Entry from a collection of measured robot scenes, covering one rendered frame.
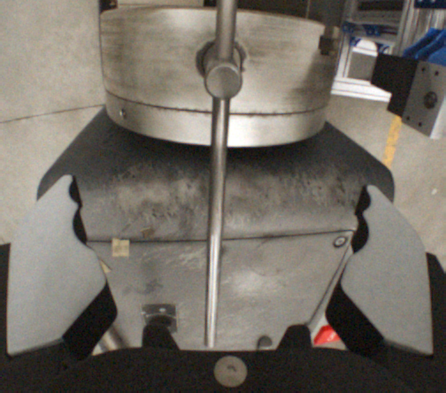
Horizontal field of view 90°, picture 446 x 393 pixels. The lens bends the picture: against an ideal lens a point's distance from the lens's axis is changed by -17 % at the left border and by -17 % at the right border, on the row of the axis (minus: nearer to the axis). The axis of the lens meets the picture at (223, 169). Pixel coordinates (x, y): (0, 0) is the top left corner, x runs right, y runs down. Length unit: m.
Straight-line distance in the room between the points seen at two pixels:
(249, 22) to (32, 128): 1.66
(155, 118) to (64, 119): 1.44
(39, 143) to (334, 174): 1.69
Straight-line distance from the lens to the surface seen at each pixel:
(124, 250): 0.31
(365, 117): 1.94
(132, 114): 0.29
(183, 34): 0.24
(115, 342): 0.46
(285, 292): 0.41
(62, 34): 1.60
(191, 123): 0.25
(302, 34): 0.26
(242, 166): 0.30
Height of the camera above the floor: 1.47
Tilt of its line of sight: 60 degrees down
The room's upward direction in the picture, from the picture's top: 164 degrees clockwise
